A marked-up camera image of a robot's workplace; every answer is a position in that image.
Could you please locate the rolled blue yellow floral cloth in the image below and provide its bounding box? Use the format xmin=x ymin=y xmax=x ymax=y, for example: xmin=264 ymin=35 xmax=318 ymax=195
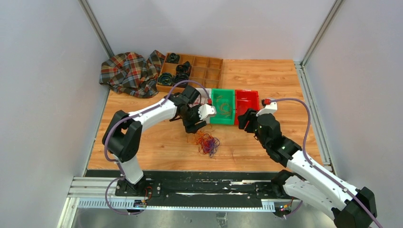
xmin=157 ymin=72 xmax=174 ymax=86

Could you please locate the white slotted cable duct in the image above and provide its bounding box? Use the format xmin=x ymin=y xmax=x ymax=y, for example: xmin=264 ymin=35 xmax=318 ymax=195
xmin=77 ymin=198 xmax=276 ymax=212

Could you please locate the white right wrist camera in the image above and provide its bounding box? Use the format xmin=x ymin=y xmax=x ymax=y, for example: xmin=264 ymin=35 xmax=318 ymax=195
xmin=256 ymin=101 xmax=278 ymax=116

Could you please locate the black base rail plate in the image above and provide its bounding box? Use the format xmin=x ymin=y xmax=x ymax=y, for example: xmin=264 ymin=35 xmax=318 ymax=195
xmin=85 ymin=170 xmax=299 ymax=209

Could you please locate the rolled dark floral cloth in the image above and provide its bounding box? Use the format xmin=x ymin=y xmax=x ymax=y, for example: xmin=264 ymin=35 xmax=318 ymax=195
xmin=173 ymin=73 xmax=189 ymax=88

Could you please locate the purple cable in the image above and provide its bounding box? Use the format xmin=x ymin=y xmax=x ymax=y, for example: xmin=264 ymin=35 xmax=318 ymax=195
xmin=200 ymin=133 xmax=221 ymax=159

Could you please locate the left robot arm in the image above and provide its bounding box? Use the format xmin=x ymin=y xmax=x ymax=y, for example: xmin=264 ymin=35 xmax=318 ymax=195
xmin=102 ymin=85 xmax=216 ymax=196

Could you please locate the plaid cloth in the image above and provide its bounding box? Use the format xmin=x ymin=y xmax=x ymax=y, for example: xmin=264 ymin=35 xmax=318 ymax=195
xmin=99 ymin=50 xmax=165 ymax=98

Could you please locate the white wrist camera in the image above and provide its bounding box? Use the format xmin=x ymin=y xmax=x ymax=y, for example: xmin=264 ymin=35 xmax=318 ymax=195
xmin=256 ymin=101 xmax=278 ymax=116
xmin=198 ymin=104 xmax=217 ymax=120

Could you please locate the wooden compartment tray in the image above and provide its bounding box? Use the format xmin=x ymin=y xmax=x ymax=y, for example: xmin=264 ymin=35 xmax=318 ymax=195
xmin=156 ymin=52 xmax=223 ymax=92

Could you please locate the right aluminium frame post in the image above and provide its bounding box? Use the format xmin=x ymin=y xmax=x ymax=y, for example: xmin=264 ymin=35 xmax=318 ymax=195
xmin=300 ymin=0 xmax=344 ymax=68

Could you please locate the white plastic bin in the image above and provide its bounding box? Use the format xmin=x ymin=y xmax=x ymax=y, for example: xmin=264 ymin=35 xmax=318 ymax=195
xmin=193 ymin=88 xmax=211 ymax=105

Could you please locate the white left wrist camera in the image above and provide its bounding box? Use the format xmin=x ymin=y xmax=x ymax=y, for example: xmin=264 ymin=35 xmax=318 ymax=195
xmin=198 ymin=104 xmax=217 ymax=120

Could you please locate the rolled dark cloth top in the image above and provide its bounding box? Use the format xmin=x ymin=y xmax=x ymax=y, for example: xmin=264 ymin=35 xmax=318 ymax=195
xmin=165 ymin=53 xmax=181 ymax=64

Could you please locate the left aluminium frame post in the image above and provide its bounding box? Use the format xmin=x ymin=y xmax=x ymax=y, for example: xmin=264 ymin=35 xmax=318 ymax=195
xmin=78 ymin=0 xmax=114 ymax=57

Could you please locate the red plastic bin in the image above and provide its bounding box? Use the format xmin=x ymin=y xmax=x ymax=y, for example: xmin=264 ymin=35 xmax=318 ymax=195
xmin=234 ymin=90 xmax=260 ymax=126

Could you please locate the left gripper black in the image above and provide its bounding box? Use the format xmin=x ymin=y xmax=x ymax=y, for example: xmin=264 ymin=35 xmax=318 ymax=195
xmin=181 ymin=104 xmax=207 ymax=133

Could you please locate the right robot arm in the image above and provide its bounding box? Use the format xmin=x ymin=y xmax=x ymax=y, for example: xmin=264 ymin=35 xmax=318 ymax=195
xmin=237 ymin=108 xmax=377 ymax=228

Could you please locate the aluminium frame post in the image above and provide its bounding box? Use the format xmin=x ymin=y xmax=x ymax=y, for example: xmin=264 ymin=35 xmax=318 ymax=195
xmin=300 ymin=0 xmax=344 ymax=68
xmin=78 ymin=0 xmax=114 ymax=57

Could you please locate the rolled dark cloth middle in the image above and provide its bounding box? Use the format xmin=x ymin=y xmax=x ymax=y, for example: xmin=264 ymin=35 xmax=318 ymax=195
xmin=175 ymin=61 xmax=192 ymax=76

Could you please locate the green plastic bin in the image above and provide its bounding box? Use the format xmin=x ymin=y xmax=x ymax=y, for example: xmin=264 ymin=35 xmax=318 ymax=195
xmin=210 ymin=88 xmax=235 ymax=125

